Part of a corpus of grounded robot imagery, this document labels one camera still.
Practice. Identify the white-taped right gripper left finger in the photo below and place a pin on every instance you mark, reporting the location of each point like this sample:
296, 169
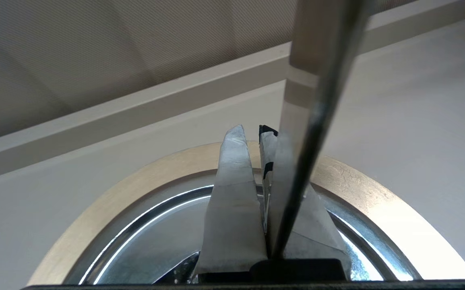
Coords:
232, 217

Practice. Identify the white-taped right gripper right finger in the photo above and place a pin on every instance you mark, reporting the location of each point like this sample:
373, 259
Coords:
313, 237

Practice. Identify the steel pot lid black knob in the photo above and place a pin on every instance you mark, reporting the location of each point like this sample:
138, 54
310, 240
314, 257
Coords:
156, 249

